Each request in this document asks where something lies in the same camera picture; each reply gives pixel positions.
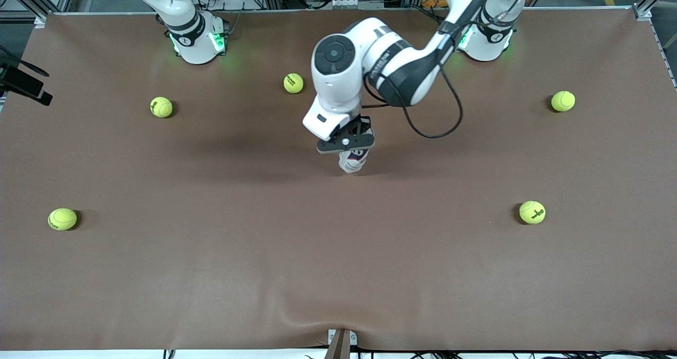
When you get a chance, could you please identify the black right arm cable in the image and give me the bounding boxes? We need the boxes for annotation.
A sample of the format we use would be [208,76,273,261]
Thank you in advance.
[0,46,51,78]

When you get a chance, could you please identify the white blue tennis ball can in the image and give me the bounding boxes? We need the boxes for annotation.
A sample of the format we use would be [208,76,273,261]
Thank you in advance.
[338,146,370,174]

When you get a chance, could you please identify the brown camera mount post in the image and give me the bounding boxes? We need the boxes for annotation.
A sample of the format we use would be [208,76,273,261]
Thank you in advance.
[324,329,351,359]

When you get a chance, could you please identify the brown table mat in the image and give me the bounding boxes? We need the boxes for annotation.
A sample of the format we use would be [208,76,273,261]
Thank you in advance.
[0,7,677,352]

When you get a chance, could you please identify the white socket bar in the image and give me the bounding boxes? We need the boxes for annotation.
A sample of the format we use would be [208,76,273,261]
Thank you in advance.
[306,0,385,10]

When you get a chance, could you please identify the grey metal clamp bracket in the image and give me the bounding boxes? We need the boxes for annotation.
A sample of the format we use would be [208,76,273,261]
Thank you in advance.
[328,329,358,347]

